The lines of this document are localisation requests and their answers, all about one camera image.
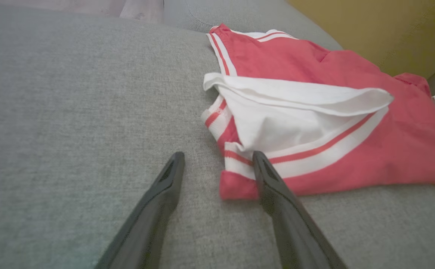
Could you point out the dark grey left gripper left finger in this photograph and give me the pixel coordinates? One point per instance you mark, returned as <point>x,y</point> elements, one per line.
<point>154,216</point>

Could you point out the large grey sofa seat cushion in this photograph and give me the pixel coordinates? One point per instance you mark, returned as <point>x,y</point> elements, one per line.
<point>71,112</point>

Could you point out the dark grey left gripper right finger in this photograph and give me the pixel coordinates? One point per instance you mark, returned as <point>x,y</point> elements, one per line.
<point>288,220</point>

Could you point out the red jersey with white sleeves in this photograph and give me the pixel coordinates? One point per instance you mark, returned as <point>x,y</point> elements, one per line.
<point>314,67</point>

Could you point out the mustard yellow upholstered panel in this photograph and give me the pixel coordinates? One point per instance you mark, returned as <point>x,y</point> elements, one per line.
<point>382,30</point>

